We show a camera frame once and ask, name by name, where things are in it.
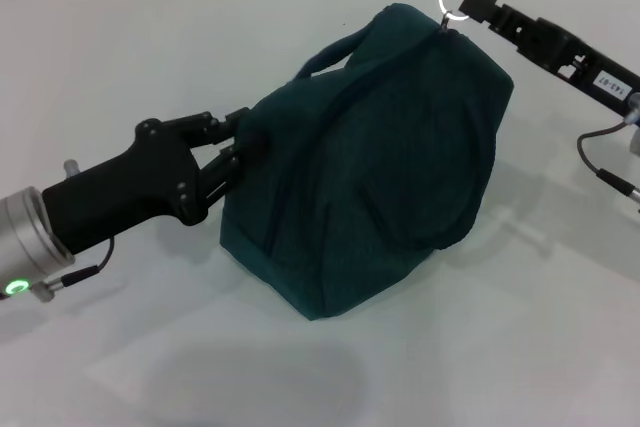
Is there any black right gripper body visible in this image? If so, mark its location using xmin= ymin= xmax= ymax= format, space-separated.
xmin=528 ymin=18 xmax=640 ymax=119

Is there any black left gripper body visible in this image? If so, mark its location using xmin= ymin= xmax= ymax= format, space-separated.
xmin=42 ymin=116 xmax=212 ymax=255

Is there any dark teal insulated lunch bag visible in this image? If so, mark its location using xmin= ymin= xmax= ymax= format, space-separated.
xmin=219 ymin=0 xmax=516 ymax=322

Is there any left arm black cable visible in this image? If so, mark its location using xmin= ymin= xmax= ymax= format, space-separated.
xmin=32 ymin=235 xmax=116 ymax=304

